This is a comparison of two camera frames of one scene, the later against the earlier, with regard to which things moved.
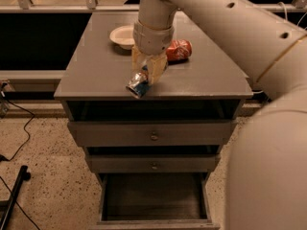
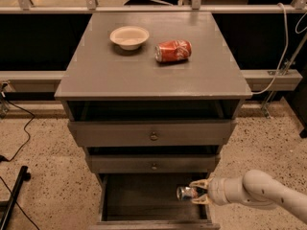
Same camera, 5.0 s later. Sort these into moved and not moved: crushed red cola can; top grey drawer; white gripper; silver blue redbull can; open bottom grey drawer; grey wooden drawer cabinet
Moved: white gripper; silver blue redbull can
Not moved: top grey drawer; grey wooden drawer cabinet; open bottom grey drawer; crushed red cola can
